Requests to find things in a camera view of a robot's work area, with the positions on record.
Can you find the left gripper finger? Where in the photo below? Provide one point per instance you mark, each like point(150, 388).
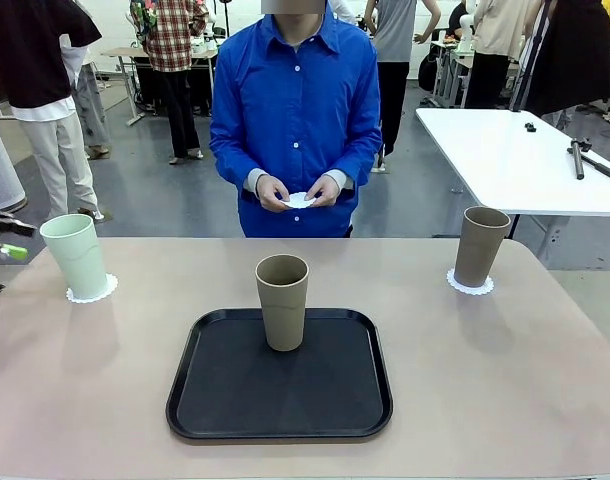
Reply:
point(7, 223)
point(10, 251)

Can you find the mint green plastic cup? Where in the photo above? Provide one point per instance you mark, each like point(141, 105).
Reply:
point(80, 265)

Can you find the white scalloped paper coaster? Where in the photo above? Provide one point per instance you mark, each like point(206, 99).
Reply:
point(110, 291)
point(486, 290)
point(300, 201)

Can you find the brown plastic cup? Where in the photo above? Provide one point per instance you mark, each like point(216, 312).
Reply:
point(480, 250)
point(284, 320)

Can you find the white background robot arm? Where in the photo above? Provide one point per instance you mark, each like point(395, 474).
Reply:
point(466, 25)

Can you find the person's left forearm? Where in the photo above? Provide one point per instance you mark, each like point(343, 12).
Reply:
point(357, 172)

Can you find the person's right forearm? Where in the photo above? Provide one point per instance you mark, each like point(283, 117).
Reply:
point(235, 167)

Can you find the person's right hand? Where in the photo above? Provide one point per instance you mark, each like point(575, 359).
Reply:
point(272, 195)

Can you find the person's left hand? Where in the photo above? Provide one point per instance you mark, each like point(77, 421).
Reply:
point(327, 192)

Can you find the white air purifier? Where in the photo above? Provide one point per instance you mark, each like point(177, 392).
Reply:
point(0, 170)

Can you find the person in grey trousers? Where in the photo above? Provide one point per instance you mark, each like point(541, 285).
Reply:
point(92, 110)

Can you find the person in black tee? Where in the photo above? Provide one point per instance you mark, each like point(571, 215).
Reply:
point(30, 50)

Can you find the beige background desk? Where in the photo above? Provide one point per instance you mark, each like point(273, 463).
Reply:
point(122, 51)

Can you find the person in plaid shirt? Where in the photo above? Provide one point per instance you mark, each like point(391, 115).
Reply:
point(170, 40)

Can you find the person in blue shirt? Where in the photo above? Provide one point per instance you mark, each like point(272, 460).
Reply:
point(295, 125)

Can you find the black plastic tray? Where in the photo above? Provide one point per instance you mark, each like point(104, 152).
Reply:
point(285, 400)

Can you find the person in grey top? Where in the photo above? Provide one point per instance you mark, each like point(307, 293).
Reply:
point(395, 30)

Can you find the grey background desk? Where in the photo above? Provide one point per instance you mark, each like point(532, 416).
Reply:
point(460, 60)

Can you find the white folding table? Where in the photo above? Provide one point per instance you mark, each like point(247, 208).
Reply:
point(495, 160)

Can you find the seated person in black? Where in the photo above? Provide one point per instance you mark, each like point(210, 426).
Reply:
point(457, 20)

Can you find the person in beige top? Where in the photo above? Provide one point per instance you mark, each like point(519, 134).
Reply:
point(500, 25)

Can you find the small black clamp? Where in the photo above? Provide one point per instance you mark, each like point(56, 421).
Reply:
point(530, 126)

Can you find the black stand pole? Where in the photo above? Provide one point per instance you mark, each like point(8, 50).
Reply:
point(535, 45)

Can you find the black metal rod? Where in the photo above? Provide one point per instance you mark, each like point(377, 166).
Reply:
point(580, 160)

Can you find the person in black coat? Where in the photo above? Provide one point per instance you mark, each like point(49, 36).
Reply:
point(570, 50)

